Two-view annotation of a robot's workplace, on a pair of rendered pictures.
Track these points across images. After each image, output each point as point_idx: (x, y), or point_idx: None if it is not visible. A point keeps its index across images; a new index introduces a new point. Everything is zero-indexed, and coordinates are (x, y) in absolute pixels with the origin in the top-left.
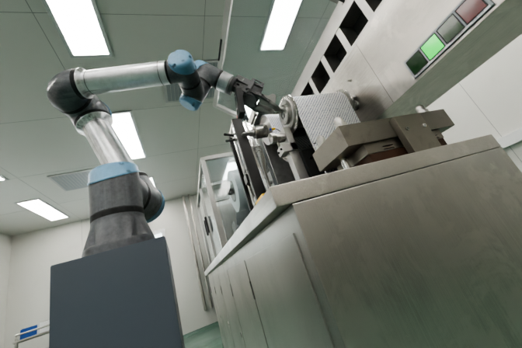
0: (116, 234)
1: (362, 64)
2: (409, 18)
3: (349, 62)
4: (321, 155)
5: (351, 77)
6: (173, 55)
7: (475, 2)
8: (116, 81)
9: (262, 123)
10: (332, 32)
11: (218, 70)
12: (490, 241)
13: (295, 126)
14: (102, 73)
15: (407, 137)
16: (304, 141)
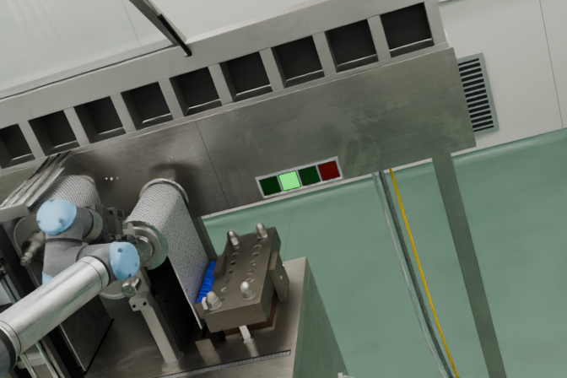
0: None
1: (197, 148)
2: (275, 140)
3: (175, 134)
4: (221, 320)
5: (173, 153)
6: (124, 259)
7: (333, 169)
8: (56, 326)
9: (34, 225)
10: (153, 76)
11: (89, 214)
12: (323, 361)
13: (155, 266)
14: (42, 325)
15: (282, 287)
16: None
